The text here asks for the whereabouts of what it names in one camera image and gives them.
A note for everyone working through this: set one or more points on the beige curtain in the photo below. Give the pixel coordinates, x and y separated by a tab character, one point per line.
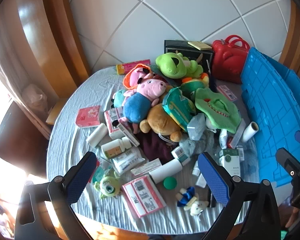
7	62

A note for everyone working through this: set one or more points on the blue plastic storage crate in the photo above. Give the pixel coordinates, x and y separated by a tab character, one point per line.
272	110

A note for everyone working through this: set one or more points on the wooden door frame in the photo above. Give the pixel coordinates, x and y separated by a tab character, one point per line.
291	35
55	30

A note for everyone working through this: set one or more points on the pink floral tissue pack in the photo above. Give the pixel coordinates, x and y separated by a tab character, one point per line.
88	116

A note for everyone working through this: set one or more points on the small bear plush blue dress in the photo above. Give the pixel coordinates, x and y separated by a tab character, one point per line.
190	201

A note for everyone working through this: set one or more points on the white medicine bottle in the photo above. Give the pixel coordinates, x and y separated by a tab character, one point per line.
113	148

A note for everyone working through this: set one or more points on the green wrapped tissue bundle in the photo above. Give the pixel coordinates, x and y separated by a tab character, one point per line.
178	107

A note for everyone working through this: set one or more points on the yellow sticky note pad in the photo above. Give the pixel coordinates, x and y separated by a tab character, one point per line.
199	45

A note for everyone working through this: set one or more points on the grey plush cloth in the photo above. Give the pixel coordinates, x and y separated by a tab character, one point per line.
195	146

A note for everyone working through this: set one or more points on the green frog plush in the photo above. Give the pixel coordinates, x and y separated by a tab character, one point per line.
172	65

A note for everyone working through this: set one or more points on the dark maroon cloth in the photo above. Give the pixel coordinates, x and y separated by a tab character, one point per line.
155	146

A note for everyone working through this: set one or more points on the small green white box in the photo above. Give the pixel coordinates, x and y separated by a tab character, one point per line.
180	155

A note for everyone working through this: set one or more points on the black cardboard box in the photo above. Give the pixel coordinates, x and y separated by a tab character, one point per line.
176	47

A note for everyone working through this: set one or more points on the pink white barcode box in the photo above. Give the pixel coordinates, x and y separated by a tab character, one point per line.
112	120

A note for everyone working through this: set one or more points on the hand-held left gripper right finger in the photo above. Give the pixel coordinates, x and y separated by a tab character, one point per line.
213	180

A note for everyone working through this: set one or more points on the white blue medicine packet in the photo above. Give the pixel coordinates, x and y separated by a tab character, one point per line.
127	160

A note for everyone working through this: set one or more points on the small white pink box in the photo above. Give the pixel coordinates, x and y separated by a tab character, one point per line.
127	133

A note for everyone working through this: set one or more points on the white cylinder with green cap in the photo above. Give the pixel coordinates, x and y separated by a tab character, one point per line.
165	171

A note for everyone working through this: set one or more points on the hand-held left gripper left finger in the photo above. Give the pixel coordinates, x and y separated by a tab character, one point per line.
81	180

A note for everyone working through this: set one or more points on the long pink yellow packet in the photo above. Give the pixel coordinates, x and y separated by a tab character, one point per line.
130	66

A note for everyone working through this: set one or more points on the green round cap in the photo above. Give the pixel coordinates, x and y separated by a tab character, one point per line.
170	183

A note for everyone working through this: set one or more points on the large pink white tissue pack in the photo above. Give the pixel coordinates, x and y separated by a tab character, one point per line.
143	196

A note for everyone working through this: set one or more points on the teal plush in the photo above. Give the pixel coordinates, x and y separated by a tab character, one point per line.
118	98

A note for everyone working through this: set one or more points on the green one-eyed monster plush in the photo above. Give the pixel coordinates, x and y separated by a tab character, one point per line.
107	186

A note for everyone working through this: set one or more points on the orange pink plush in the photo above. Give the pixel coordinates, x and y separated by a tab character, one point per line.
133	77

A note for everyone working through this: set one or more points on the clear plastic packet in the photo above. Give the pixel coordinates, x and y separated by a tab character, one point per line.
196	126

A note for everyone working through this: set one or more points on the pink label card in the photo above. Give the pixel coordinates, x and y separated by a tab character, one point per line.
226	92

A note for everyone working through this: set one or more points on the flat pink white box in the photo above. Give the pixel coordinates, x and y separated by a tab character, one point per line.
145	167

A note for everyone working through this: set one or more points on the brown bear plush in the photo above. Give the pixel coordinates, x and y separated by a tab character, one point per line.
160	122

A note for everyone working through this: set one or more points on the green crocodile plush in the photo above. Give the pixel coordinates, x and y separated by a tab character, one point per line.
217	110

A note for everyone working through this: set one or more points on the white plastic stick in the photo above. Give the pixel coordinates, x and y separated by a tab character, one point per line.
207	66

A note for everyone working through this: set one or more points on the dark wooden cabinet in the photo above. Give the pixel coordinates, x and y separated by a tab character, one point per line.
17	140

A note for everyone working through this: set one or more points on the clear plastic bag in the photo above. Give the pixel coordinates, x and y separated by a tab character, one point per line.
35	97

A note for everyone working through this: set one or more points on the white paper roll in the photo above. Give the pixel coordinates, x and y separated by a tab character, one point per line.
250	131
97	134

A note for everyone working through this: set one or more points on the pink pig plush blue body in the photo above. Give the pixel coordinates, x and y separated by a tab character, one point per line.
137	105

